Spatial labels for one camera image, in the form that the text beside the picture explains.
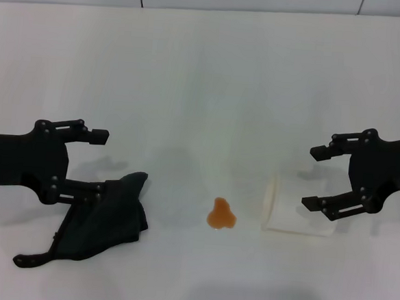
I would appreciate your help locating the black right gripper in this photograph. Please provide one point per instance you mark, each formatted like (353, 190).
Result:
(380, 169)

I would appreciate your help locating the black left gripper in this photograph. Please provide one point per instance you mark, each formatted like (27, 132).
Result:
(20, 161)

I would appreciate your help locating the white paper cup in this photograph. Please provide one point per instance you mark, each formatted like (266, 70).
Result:
(291, 218)

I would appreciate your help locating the dark blue rag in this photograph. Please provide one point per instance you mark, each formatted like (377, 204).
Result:
(112, 226)

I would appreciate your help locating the brown liquid stain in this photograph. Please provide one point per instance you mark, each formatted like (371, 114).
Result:
(221, 216)

